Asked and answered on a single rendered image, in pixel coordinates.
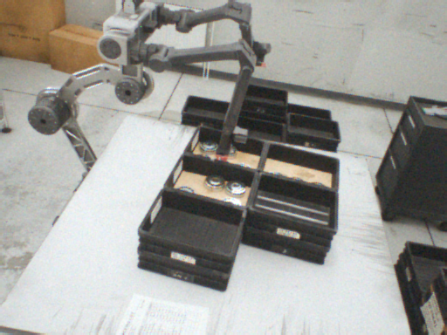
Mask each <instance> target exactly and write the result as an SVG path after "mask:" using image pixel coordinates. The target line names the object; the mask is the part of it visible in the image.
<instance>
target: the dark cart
mask: <svg viewBox="0 0 447 335"><path fill-rule="evenodd" d="M433 106H439V108H443V107H446V106H447V101H440V100H436V99H426V98H421V97H417V96H409V99H408V102H407V105H406V106H405V107H404V111H403V113H402V116H401V118H400V120H399V122H398V123H397V127H396V129H395V132H394V134H393V136H392V137H391V141H390V143H389V146H388V149H387V150H386V152H385V154H384V156H383V158H382V163H381V164H380V166H379V169H378V171H377V173H376V176H375V178H376V184H377V185H376V187H375V192H376V193H377V194H378V195H380V196H381V199H382V206H383V211H382V219H383V220H384V221H387V222H388V221H391V220H393V219H394V218H395V214H405V215H411V216H414V217H422V218H426V219H430V220H437V221H441V222H442V223H440V225H439V227H440V229H441V230H442V231H443V232H447V120H446V119H443V118H441V117H438V116H435V115H431V114H426V113H424V112H423V109H422V108H432V107H433Z"/></svg>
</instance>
